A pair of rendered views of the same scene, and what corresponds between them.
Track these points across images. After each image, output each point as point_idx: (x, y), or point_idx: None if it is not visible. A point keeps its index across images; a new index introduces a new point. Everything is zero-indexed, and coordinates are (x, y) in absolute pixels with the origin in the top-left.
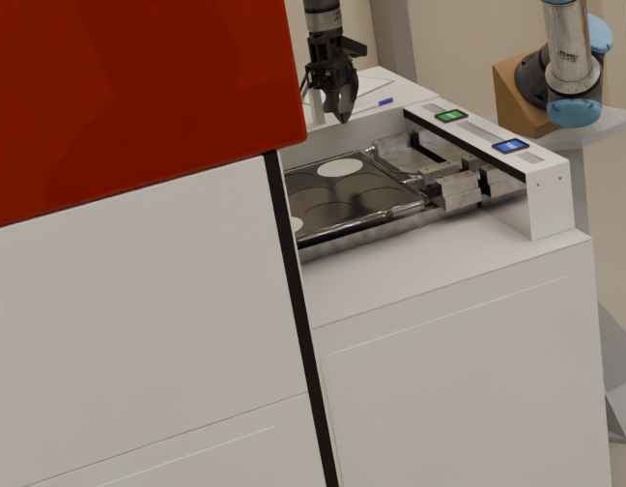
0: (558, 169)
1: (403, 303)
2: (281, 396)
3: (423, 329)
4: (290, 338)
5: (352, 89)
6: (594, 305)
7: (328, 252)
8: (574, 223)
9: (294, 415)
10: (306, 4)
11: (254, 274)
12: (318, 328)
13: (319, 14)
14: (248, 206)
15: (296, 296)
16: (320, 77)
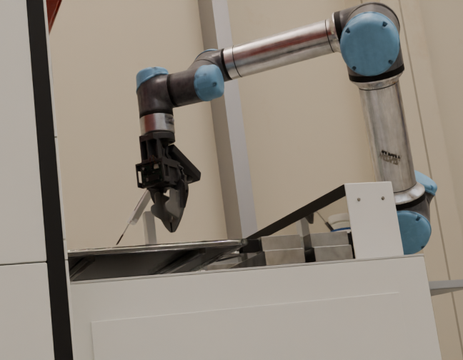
0: (381, 188)
1: (200, 277)
2: (8, 258)
3: (224, 316)
4: (30, 181)
5: (181, 193)
6: (434, 339)
7: None
8: (403, 253)
9: (23, 290)
10: (141, 108)
11: None
12: (91, 282)
13: (151, 115)
14: None
15: (43, 128)
16: (148, 173)
